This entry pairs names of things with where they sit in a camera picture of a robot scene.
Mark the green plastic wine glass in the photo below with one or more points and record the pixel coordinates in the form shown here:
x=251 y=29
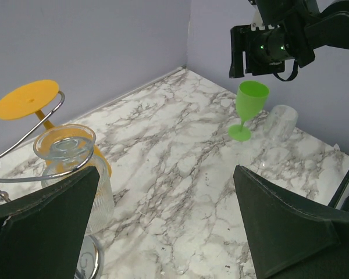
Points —
x=250 y=100

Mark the orange plastic wine glass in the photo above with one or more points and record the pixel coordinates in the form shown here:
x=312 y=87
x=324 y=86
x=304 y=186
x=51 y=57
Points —
x=62 y=147

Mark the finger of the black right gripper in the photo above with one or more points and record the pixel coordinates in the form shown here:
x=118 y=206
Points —
x=237 y=69

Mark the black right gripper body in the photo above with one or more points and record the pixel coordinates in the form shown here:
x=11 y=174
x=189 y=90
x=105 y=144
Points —
x=265 y=50

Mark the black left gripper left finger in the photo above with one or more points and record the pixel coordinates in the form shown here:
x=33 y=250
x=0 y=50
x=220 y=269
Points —
x=41 y=233

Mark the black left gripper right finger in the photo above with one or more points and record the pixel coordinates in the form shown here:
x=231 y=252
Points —
x=289 y=235

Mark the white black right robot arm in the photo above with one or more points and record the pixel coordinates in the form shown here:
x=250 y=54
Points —
x=286 y=30

